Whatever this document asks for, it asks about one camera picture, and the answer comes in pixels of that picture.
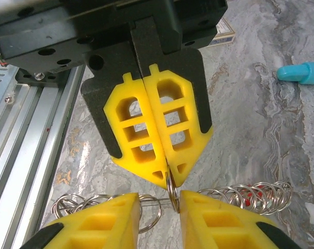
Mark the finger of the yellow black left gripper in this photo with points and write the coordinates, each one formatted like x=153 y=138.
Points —
x=97 y=103
x=196 y=85

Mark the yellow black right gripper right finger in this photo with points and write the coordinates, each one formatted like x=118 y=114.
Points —
x=224 y=228

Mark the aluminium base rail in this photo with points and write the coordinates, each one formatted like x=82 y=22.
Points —
x=30 y=129

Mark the red key tag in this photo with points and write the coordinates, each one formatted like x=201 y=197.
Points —
x=249 y=201

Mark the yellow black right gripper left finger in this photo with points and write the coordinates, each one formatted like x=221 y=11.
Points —
x=102 y=225

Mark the teal pen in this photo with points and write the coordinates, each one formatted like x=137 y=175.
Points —
x=302 y=72

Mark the playing card box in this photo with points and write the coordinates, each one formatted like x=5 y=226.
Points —
x=224 y=33

